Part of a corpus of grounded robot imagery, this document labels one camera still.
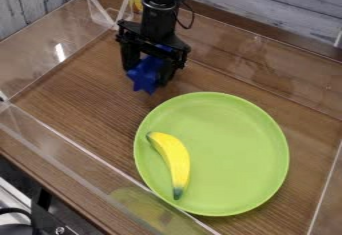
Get clear acrylic tray walls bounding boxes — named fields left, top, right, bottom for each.
left=0, top=0, right=342, bottom=235

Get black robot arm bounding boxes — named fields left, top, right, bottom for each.
left=116, top=0, right=193, bottom=94

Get blue star-shaped block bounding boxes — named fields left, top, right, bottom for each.
left=125, top=55, right=167, bottom=94

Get black cable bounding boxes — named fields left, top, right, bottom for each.
left=0, top=208, right=37, bottom=235

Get black metal bracket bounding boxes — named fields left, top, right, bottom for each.
left=30, top=187, right=104, bottom=235

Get green plate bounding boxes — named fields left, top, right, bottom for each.
left=133, top=92, right=290, bottom=217

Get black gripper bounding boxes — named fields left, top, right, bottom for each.
left=116, top=20, right=191, bottom=86

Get yellow toy banana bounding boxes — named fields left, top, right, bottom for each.
left=145, top=132, right=191, bottom=200

